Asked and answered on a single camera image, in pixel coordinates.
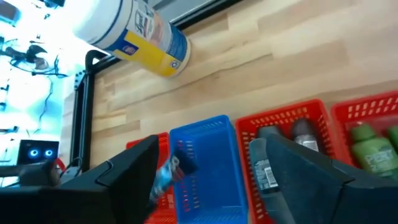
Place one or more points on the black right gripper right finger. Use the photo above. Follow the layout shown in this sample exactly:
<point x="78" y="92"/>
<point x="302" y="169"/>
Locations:
<point x="326" y="196"/>

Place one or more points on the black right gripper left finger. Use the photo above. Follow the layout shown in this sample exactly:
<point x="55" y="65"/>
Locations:
<point x="77" y="199"/>

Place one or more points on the green toiletry bottle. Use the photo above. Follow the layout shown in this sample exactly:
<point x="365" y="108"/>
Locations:
<point x="373" y="152"/>
<point x="393" y="137"/>

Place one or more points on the grey toiletry bottle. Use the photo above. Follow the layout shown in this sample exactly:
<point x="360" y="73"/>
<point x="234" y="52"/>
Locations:
<point x="303" y="133"/>
<point x="262" y="161"/>

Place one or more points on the black capped toiletry tube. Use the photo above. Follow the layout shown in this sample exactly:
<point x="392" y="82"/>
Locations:
<point x="186" y="163"/>

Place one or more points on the black box with blue lights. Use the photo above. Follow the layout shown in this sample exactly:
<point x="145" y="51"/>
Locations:
<point x="38" y="146"/>

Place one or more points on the red plastic basket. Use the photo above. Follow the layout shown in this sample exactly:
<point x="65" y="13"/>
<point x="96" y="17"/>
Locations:
<point x="241" y="133"/>
<point x="339" y="124"/>
<point x="169" y="211"/>

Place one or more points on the blue plastic basket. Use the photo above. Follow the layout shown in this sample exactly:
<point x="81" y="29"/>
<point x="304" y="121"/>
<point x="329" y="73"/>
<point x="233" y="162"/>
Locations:
<point x="217" y="174"/>

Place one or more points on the yellow white wipes canister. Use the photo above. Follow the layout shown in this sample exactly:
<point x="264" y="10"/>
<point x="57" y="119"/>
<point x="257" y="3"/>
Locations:
<point x="140" y="34"/>

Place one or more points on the black aluminium rig frame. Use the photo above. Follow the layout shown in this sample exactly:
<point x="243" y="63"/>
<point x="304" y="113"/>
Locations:
<point x="82" y="118"/>

